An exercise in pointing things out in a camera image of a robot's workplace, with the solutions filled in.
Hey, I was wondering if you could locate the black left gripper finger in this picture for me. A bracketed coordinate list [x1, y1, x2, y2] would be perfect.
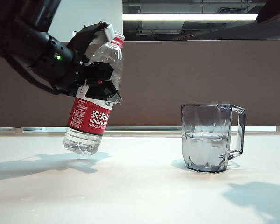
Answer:
[86, 80, 122, 104]
[86, 61, 115, 83]

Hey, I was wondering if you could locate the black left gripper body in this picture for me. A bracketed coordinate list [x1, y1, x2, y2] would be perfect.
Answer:
[40, 34, 89, 97]

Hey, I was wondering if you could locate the clear red-labelled mineral water bottle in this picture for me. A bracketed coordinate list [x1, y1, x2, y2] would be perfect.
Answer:
[63, 31, 126, 156]

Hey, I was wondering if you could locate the brown desk partition panel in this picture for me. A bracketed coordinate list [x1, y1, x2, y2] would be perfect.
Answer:
[0, 38, 280, 129]

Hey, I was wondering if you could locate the white ceiling light strip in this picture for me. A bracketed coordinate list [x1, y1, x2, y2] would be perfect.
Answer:
[122, 13, 259, 21]

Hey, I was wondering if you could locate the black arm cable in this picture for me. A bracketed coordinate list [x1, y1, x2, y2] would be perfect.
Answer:
[3, 52, 70, 96]

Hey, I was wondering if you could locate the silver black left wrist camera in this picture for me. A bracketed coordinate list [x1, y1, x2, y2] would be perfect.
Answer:
[69, 21, 116, 56]

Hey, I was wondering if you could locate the grey transparent handled cup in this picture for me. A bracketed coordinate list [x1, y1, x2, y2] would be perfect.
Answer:
[181, 104, 246, 174]

